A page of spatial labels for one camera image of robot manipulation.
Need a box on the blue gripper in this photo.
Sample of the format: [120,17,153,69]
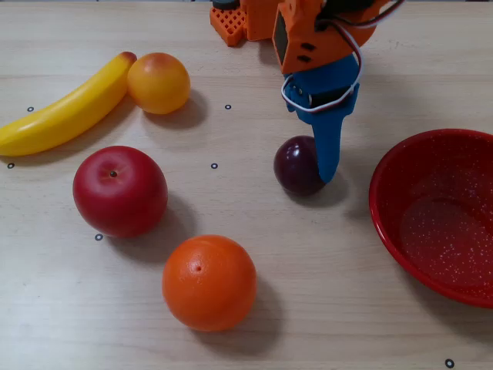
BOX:
[283,53,362,184]

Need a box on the dark purple plum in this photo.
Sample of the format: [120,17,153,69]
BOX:
[273,135,327,197]

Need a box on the orange robot base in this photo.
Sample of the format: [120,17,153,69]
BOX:
[210,5,247,48]

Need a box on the red speckled bowl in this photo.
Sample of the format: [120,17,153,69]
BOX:
[368,129,493,309]

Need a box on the yellow orange round fruit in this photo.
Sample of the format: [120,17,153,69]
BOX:
[126,52,192,116]

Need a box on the orange plastic orange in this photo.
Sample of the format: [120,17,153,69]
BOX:
[161,234,258,333]

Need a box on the red plastic apple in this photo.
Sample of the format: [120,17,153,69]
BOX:
[72,145,169,239]

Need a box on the yellow plastic banana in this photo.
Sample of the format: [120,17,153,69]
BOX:
[0,51,138,157]

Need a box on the white red servo cable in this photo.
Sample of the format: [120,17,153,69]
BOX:
[281,0,406,115]

